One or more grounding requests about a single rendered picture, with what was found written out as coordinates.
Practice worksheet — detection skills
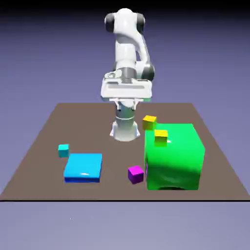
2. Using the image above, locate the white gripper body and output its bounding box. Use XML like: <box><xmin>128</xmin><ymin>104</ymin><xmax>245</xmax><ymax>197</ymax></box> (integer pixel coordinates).
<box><xmin>100</xmin><ymin>77</ymin><xmax>153</xmax><ymax>103</ymax></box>

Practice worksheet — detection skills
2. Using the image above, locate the small yellow cube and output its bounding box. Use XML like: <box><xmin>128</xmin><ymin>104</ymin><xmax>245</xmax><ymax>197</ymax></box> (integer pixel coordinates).
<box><xmin>142</xmin><ymin>115</ymin><xmax>157</xmax><ymax>131</ymax></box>
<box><xmin>154</xmin><ymin>129</ymin><xmax>169</xmax><ymax>147</ymax></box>

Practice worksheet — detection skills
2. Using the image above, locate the small magenta cube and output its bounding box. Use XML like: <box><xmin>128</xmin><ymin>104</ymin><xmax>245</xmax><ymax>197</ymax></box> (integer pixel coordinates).
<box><xmin>127</xmin><ymin>165</ymin><xmax>145</xmax><ymax>185</ymax></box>

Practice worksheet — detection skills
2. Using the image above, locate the small cyan cube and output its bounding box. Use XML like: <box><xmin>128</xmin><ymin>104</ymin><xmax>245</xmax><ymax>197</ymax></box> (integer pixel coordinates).
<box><xmin>58</xmin><ymin>144</ymin><xmax>70</xmax><ymax>158</ymax></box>

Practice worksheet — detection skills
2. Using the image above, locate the large blue box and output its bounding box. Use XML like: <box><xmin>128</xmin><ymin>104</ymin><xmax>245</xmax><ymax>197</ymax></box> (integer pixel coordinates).
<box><xmin>63</xmin><ymin>153</ymin><xmax>103</xmax><ymax>184</ymax></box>

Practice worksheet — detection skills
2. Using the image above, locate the large green box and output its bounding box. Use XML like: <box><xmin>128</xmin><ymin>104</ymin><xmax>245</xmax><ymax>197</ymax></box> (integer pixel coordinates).
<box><xmin>144</xmin><ymin>123</ymin><xmax>206</xmax><ymax>191</ymax></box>

